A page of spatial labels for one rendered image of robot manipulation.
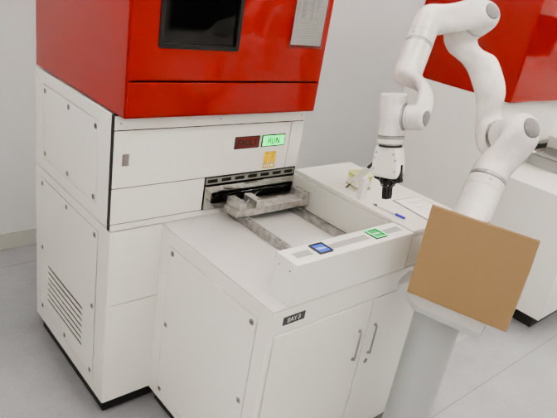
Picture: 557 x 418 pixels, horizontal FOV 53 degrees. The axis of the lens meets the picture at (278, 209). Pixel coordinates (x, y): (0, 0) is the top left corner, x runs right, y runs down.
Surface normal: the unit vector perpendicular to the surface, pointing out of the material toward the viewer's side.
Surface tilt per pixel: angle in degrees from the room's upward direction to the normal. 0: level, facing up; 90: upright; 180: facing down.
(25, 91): 90
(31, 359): 0
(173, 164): 90
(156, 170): 90
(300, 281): 90
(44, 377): 0
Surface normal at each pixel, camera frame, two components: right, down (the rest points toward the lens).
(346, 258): 0.64, 0.40
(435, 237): -0.51, 0.25
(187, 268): -0.75, 0.15
